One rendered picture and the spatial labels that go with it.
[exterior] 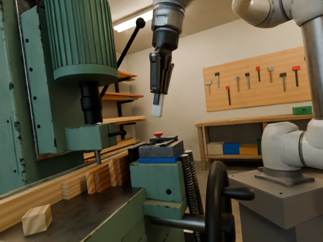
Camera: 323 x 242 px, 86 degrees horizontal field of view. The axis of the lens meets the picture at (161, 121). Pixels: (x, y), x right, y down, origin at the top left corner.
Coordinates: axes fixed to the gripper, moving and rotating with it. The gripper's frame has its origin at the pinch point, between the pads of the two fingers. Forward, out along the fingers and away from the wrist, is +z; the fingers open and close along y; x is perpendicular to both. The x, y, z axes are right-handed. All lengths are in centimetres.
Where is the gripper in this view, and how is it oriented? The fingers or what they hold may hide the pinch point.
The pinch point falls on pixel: (157, 104)
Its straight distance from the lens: 52.0
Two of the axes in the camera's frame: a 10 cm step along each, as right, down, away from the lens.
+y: -4.1, 0.7, -9.1
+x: 9.1, 1.7, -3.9
